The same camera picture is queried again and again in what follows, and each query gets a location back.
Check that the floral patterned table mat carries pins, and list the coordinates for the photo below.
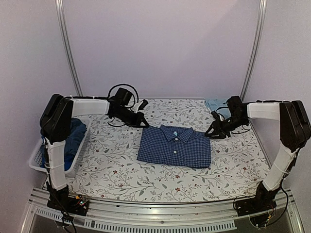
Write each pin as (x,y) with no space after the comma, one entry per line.
(109,168)

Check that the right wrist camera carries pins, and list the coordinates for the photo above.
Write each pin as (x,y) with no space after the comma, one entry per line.
(217,116)

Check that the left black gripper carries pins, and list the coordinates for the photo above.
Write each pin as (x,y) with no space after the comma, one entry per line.
(140,117)

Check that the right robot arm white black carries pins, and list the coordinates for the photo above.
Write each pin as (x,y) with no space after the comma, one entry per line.
(295,131)

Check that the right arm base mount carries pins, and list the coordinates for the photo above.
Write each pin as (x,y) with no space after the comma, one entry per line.
(245,205)

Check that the right aluminium frame post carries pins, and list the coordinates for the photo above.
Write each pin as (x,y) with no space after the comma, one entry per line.
(255,47)

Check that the aluminium frame post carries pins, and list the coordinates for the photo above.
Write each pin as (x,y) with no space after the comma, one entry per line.
(255,47)
(67,47)

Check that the bright blue garment in basket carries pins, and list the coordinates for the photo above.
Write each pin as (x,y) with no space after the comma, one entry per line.
(68,159)

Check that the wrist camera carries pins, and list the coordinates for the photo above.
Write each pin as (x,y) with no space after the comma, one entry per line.
(139,106)
(217,116)

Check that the left aluminium frame post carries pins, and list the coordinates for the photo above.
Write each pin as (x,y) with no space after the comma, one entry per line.
(67,47)

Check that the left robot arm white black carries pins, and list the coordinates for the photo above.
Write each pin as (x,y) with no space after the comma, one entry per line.
(55,127)

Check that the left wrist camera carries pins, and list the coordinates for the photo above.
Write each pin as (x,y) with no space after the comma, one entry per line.
(139,106)

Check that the front aluminium rail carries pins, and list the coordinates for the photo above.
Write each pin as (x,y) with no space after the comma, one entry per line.
(115,216)

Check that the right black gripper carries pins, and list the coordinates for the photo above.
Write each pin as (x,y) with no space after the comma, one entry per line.
(218,128)

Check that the light blue t-shirt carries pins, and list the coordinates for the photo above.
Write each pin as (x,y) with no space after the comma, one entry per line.
(216,104)

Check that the dark blue checkered shirt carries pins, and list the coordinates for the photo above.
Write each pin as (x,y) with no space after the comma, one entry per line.
(174,146)

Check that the white plastic laundry basket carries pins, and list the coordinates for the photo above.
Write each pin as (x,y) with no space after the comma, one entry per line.
(35,160)

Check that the slate blue garment in basket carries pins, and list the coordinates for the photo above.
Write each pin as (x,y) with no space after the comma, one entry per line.
(76,135)

